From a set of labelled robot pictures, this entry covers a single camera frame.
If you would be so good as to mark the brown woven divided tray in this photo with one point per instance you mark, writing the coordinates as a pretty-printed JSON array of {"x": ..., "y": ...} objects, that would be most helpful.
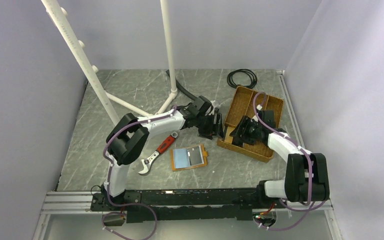
[{"x": 242, "y": 105}]

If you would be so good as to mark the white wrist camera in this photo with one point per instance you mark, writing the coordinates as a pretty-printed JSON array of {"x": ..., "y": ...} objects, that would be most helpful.
[
  {"x": 259, "y": 107},
  {"x": 215, "y": 105}
]

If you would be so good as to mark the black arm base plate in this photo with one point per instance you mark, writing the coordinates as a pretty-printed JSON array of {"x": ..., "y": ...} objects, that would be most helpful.
[{"x": 241, "y": 204}]

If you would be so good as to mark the aluminium extrusion rail frame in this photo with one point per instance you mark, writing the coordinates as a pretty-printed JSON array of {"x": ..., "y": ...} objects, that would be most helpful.
[{"x": 79, "y": 203}]

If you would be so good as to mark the white PVC pipe frame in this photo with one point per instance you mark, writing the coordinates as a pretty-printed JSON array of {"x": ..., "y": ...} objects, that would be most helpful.
[{"x": 58, "y": 16}]

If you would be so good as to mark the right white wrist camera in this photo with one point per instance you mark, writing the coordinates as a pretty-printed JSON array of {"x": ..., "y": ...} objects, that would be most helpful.
[{"x": 259, "y": 107}]

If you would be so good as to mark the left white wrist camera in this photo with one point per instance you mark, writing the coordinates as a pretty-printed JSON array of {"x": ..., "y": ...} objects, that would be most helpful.
[{"x": 215, "y": 105}]

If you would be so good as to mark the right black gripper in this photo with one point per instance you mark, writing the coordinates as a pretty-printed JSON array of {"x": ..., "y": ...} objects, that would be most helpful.
[{"x": 245, "y": 122}]

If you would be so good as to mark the black VIP credit card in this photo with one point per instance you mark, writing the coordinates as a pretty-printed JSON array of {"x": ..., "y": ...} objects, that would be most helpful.
[{"x": 195, "y": 158}]

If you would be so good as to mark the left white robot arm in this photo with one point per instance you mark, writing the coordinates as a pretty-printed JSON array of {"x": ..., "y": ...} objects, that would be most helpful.
[{"x": 126, "y": 141}]

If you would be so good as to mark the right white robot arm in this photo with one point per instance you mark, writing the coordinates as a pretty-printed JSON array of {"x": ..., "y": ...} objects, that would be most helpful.
[{"x": 306, "y": 176}]

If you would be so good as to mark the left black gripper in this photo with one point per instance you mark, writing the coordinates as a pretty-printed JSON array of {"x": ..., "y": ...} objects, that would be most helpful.
[{"x": 209, "y": 133}]

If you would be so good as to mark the red handled adjustable wrench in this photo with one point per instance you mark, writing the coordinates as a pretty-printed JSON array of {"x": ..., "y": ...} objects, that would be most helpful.
[{"x": 148, "y": 162}]

